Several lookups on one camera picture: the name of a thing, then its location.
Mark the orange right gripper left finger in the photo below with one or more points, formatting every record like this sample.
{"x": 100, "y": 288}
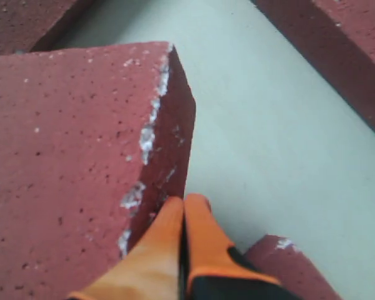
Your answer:
{"x": 151, "y": 269}

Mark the red brick front large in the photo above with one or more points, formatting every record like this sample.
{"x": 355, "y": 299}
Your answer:
{"x": 280, "y": 257}

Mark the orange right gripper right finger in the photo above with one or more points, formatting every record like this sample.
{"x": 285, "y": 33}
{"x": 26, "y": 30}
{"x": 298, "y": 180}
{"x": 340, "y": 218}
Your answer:
{"x": 217, "y": 270}

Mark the red brick diagonal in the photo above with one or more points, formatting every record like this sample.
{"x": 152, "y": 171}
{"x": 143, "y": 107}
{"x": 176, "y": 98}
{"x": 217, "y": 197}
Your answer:
{"x": 92, "y": 141}

